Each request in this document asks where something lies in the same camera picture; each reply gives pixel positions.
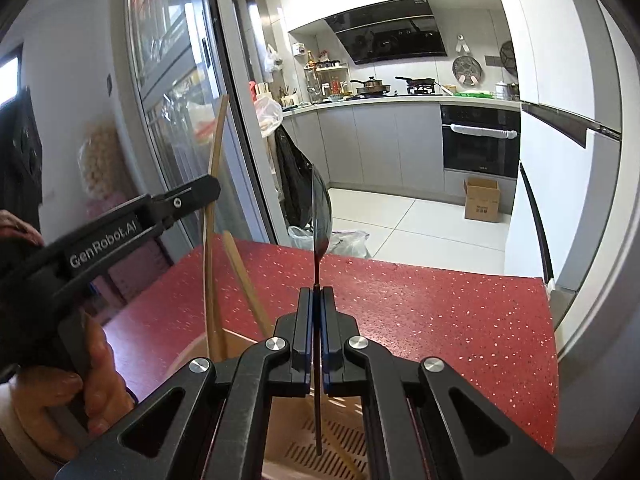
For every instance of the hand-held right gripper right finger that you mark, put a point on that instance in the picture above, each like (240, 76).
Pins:
(329, 320)

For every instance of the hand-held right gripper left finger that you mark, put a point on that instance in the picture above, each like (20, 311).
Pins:
(307, 320)

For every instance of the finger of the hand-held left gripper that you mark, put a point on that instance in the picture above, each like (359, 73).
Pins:
(180, 202)

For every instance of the plain bamboo chopstick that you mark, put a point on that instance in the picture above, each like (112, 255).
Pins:
(205, 260)
(218, 290)

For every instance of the transparent grey plastic spoon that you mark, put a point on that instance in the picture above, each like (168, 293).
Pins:
(318, 240)

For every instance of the beige utensil holder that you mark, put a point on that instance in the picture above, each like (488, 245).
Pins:
(300, 435)

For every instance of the knife block with utensils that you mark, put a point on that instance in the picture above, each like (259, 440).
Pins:
(290, 97)

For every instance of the person's left hand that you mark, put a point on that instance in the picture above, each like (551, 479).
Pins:
(107, 360)

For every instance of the pink plastic stools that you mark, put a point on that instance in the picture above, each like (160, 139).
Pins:
(130, 270)

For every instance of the light bamboo chopstick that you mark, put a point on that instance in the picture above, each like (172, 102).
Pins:
(245, 280)

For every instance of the clear plastic bag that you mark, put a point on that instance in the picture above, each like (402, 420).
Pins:
(350, 242)

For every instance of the beige bubbled roll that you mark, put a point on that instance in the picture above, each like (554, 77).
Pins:
(100, 155)

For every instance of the black hanging bag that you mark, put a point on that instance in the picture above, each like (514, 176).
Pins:
(295, 180)

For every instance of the dark cloth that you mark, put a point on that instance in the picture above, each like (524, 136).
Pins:
(20, 160)

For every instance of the translucent hanging plastic bag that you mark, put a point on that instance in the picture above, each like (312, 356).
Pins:
(267, 112)

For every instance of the white hanging plastic bag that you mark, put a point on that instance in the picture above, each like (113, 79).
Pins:
(272, 60)

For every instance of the grey lower kitchen cabinets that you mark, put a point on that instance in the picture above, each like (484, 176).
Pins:
(370, 145)

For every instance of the spice rack with bottles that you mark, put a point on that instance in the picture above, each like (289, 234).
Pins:
(325, 80)

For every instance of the cardboard box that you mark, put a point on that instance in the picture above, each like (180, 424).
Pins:
(482, 200)

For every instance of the black built-in oven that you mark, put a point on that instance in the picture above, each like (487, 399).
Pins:
(480, 155)

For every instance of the steel pot with lid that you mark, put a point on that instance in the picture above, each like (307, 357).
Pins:
(372, 85)

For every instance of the gas stove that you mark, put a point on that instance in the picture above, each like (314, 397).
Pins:
(425, 91)

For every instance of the black frying pan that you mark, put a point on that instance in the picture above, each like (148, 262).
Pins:
(417, 81)

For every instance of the black range hood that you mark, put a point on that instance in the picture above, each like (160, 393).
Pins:
(390, 35)

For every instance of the green cutting board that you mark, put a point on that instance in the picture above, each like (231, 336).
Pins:
(475, 93)

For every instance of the round metal trivet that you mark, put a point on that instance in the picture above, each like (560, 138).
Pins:
(466, 70)

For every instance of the white enamel pot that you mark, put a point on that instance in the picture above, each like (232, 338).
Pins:
(506, 91)

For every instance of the white refrigerator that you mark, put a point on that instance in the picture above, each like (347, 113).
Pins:
(560, 60)

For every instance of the wall switch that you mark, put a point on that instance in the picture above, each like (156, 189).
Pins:
(110, 85)

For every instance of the small white wall device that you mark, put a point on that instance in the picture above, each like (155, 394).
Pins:
(300, 48)

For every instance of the wall power outlet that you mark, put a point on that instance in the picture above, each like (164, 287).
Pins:
(492, 60)

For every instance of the white wall hook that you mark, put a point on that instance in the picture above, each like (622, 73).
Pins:
(462, 42)

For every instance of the round dark wall rack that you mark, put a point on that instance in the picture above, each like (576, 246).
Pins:
(507, 57)

